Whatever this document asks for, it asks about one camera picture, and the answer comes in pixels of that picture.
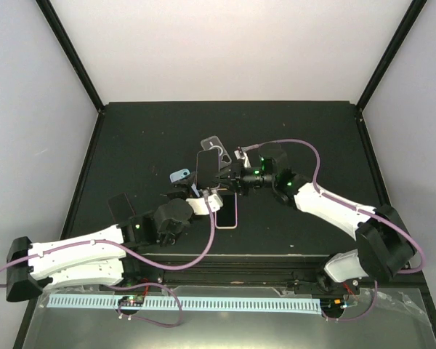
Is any light blue phone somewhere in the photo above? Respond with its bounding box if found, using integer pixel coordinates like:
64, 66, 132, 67
169, 168, 200, 197

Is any white phone face down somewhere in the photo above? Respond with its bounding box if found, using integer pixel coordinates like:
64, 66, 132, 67
196, 148, 219, 190

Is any black screen phone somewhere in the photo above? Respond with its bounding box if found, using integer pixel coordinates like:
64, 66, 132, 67
216, 192, 237, 227

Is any beige pink phone case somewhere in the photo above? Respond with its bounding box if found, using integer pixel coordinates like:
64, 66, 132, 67
214, 190, 239, 230

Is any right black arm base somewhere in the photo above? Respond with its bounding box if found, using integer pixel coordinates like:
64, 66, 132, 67
287, 269, 360, 297

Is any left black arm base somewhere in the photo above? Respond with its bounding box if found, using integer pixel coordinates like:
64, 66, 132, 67
109, 268, 164, 292

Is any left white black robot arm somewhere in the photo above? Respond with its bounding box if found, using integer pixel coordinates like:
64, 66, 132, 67
5, 176, 198, 302

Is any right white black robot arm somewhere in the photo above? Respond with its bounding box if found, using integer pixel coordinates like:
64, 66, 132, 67
214, 142, 418, 293

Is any clear magsafe phone case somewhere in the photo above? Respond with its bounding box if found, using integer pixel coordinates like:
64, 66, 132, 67
200, 135, 232, 169

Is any red cased phone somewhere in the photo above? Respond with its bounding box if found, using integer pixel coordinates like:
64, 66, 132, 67
108, 193, 135, 223

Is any left small circuit board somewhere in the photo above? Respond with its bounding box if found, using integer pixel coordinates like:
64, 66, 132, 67
118, 295, 145, 307

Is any small circuit board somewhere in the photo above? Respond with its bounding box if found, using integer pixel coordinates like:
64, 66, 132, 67
118, 295, 145, 307
320, 298, 358, 310

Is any right small circuit board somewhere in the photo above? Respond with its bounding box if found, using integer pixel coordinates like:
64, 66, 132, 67
320, 298, 358, 310

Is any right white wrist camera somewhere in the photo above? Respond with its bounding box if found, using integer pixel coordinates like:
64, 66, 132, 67
234, 147, 251, 168

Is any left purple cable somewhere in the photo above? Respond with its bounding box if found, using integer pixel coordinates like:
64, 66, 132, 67
0, 192, 217, 289

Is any purple cable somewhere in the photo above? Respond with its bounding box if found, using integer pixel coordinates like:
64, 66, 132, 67
0, 192, 217, 289
239, 139, 428, 323

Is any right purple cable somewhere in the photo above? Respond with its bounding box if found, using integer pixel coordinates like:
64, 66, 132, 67
239, 139, 428, 323

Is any white slotted cable duct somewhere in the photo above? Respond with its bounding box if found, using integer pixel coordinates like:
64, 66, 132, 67
47, 294, 321, 315

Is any left black corner post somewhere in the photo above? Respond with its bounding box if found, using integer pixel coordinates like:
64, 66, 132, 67
36, 0, 105, 113

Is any black corner post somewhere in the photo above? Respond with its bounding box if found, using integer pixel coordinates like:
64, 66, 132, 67
36, 0, 105, 113
356, 0, 427, 111

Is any right black corner post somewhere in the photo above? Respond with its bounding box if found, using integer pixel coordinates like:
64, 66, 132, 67
356, 0, 427, 111

